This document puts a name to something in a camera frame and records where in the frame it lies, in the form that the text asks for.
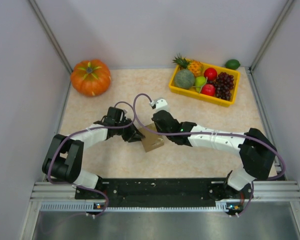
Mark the green pear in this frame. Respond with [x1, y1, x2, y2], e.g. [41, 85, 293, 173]
[194, 76, 207, 93]

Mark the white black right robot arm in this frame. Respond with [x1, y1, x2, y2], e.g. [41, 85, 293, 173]
[152, 110, 276, 198]

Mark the red apple at back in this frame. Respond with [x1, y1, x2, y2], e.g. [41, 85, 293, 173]
[203, 67, 218, 81]

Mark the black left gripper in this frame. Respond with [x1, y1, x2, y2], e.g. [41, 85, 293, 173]
[114, 118, 144, 143]

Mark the orange pumpkin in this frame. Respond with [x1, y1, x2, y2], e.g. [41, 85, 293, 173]
[70, 59, 111, 97]

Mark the red apple at front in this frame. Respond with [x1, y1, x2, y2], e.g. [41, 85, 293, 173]
[200, 84, 216, 97]

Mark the grey slotted cable duct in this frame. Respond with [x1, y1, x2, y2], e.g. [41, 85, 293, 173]
[39, 199, 243, 213]

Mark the brown cardboard express box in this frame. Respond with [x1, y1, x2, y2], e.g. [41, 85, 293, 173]
[138, 127, 164, 153]

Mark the small pineapple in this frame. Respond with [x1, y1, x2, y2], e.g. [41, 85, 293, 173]
[172, 53, 204, 77]

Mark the green lime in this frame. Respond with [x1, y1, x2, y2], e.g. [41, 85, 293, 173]
[224, 59, 241, 70]

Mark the dark purple grape bunch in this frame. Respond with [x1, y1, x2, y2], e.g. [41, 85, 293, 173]
[207, 72, 234, 101]

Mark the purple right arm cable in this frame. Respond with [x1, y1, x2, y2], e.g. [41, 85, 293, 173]
[133, 93, 287, 217]

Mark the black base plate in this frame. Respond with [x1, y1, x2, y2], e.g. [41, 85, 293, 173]
[74, 177, 254, 208]

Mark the green netted melon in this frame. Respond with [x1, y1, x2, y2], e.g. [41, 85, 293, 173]
[174, 69, 196, 90]

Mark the yellow plastic tray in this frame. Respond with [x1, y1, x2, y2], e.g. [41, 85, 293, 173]
[168, 62, 241, 107]

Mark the red apple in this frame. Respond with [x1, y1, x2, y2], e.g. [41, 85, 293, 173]
[203, 67, 218, 81]
[200, 84, 216, 97]

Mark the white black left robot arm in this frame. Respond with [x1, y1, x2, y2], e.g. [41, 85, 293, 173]
[42, 106, 145, 199]

